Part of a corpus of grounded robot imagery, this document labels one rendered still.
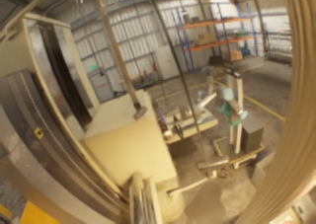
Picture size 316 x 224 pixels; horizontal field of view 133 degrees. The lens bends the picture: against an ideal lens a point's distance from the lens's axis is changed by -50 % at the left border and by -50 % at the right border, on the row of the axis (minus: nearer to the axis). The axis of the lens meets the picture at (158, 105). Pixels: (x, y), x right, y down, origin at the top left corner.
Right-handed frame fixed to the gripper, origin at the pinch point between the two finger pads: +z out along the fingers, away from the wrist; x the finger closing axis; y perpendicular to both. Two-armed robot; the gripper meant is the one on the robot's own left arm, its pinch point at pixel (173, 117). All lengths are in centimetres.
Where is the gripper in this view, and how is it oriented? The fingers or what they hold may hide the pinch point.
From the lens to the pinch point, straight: 132.2
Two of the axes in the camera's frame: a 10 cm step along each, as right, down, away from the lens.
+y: 1.6, 3.9, -9.1
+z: -9.4, 3.3, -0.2
